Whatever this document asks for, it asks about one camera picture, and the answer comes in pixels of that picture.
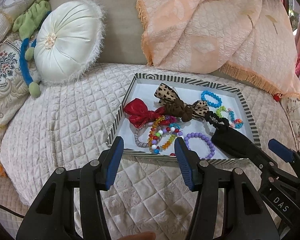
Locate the green blue star bracelet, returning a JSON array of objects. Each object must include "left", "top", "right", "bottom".
[{"left": 216, "top": 105, "right": 244, "bottom": 130}]

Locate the black scrunchie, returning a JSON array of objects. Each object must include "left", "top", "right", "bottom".
[{"left": 205, "top": 111, "right": 230, "bottom": 130}]

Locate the purple bead bracelet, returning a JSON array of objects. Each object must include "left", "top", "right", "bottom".
[{"left": 184, "top": 132, "right": 216, "bottom": 160}]

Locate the blue bead bracelet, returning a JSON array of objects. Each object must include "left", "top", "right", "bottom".
[{"left": 200, "top": 90, "right": 223, "bottom": 109}]

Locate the leopard print hair bow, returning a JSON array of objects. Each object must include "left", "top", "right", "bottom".
[{"left": 154, "top": 83, "right": 210, "bottom": 122}]

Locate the lilac spiral hair tie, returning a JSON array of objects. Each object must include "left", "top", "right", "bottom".
[{"left": 133, "top": 128, "right": 152, "bottom": 149}]

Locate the red satin hair bow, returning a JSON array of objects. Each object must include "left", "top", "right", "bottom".
[{"left": 123, "top": 98, "right": 165, "bottom": 128}]

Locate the person's left hand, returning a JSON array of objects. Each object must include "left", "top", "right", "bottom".
[{"left": 118, "top": 231, "right": 156, "bottom": 240}]

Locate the floral cream bed cover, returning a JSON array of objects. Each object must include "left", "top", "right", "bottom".
[{"left": 280, "top": 97, "right": 300, "bottom": 151}]

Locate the small red tag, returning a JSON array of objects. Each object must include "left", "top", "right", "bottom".
[{"left": 273, "top": 93, "right": 282, "bottom": 102}]

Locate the striped shallow tray box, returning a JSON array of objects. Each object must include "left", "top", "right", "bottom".
[{"left": 107, "top": 73, "right": 261, "bottom": 164}]

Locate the cream quilted bedspread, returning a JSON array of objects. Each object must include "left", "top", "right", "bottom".
[{"left": 0, "top": 62, "right": 298, "bottom": 240}]

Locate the peach fringed blanket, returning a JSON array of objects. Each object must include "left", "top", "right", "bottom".
[{"left": 136, "top": 0, "right": 300, "bottom": 98}]

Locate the embroidered floral square pillow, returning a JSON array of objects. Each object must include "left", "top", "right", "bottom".
[{"left": 0, "top": 33, "right": 29, "bottom": 148}]

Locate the white round satin cushion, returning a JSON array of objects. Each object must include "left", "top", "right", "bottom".
[{"left": 34, "top": 0, "right": 106, "bottom": 85}]

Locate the green blue plush toy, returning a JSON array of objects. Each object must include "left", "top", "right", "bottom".
[{"left": 12, "top": 0, "right": 52, "bottom": 99}]

